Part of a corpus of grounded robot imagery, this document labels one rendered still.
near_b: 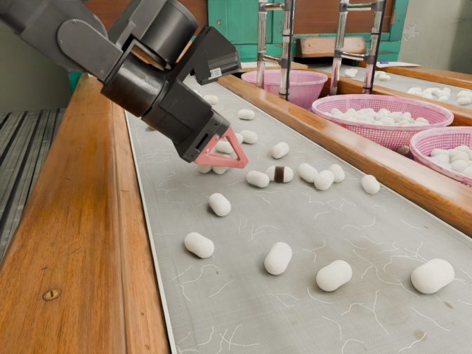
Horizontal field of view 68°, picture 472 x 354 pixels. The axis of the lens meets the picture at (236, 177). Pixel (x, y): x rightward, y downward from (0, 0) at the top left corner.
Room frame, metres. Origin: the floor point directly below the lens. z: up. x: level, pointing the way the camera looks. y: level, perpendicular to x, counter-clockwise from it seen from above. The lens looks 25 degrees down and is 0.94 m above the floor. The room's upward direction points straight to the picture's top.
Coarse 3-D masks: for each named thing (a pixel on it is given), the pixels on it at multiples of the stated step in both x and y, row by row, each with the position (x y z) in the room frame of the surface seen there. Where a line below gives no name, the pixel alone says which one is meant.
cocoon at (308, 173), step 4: (300, 164) 0.43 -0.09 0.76; (304, 164) 0.43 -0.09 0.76; (308, 164) 0.43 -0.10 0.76; (300, 168) 0.42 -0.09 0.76; (304, 168) 0.42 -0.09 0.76; (308, 168) 0.42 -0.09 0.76; (312, 168) 0.42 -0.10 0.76; (300, 172) 0.42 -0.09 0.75; (304, 172) 0.41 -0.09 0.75; (308, 172) 0.41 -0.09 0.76; (312, 172) 0.41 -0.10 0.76; (316, 172) 0.41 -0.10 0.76; (300, 176) 0.42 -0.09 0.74; (304, 176) 0.41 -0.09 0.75; (308, 176) 0.41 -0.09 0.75; (312, 176) 0.41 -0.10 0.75; (308, 180) 0.41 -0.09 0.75; (312, 180) 0.41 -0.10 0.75
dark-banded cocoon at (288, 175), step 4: (268, 168) 0.42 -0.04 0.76; (272, 168) 0.42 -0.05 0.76; (284, 168) 0.41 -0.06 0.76; (288, 168) 0.41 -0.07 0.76; (268, 172) 0.41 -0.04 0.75; (272, 172) 0.41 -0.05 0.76; (284, 172) 0.41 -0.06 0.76; (288, 172) 0.41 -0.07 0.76; (292, 172) 0.41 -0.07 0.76; (268, 176) 0.41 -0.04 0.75; (272, 176) 0.41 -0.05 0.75; (284, 176) 0.41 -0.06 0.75; (288, 176) 0.41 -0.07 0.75; (292, 176) 0.41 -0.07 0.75; (272, 180) 0.41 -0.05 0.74; (284, 180) 0.41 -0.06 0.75; (288, 180) 0.41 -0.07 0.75
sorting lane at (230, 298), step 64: (128, 128) 0.66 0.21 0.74; (256, 128) 0.66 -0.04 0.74; (192, 192) 0.38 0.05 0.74; (256, 192) 0.38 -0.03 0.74; (320, 192) 0.38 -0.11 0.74; (384, 192) 0.38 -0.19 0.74; (192, 256) 0.26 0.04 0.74; (256, 256) 0.26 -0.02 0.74; (320, 256) 0.26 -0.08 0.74; (384, 256) 0.26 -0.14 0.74; (448, 256) 0.26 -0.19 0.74; (192, 320) 0.18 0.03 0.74; (256, 320) 0.18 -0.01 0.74; (320, 320) 0.18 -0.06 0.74; (384, 320) 0.18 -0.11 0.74; (448, 320) 0.18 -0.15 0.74
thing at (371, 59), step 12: (348, 0) 1.06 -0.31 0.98; (384, 0) 0.91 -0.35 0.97; (384, 12) 0.90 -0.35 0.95; (336, 36) 1.06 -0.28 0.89; (372, 36) 0.91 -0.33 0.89; (336, 48) 1.05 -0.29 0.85; (372, 48) 0.91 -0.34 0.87; (336, 60) 1.05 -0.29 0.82; (372, 60) 0.91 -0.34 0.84; (336, 72) 1.05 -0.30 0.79; (372, 72) 0.91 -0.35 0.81; (336, 84) 1.05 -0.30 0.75; (372, 84) 0.90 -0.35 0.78; (324, 96) 1.08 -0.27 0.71
